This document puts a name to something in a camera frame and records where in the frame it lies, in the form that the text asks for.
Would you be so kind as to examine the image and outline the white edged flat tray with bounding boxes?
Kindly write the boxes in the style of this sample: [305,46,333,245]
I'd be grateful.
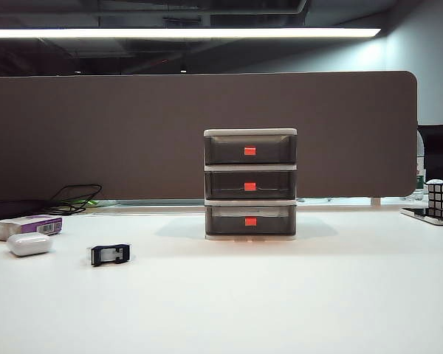
[400,206,443,226]

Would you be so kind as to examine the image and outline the black desk cables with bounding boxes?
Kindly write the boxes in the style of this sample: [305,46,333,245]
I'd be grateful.
[43,184,103,215]

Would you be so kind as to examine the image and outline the white drawer cabinet frame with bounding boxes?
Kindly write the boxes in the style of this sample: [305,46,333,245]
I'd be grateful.
[202,128,299,243]

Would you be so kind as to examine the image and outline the white bottle green label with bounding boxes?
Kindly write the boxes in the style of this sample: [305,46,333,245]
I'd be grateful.
[415,131,427,186]

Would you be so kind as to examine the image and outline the smoky drawer with thin wire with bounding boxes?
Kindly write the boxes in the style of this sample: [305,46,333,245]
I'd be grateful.
[205,171,296,201]

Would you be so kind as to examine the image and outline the smoky drawer at cabinet base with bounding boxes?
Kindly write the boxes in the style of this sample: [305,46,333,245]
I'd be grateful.
[205,205,296,236]

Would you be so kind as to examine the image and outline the long ceiling light strip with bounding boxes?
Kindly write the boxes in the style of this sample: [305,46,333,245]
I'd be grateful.
[0,27,382,40]

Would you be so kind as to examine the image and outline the white earbuds case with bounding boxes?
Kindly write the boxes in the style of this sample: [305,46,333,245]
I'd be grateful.
[6,232,52,257]

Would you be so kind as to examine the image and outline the brown desk divider panel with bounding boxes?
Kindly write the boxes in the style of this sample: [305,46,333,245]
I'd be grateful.
[0,70,419,202]

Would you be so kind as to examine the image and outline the purple white barcode box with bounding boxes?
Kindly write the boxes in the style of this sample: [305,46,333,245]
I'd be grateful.
[0,215,63,242]

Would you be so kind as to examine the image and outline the transparent tape dark blue dispenser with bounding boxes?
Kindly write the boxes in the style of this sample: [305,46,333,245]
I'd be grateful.
[86,243,130,268]

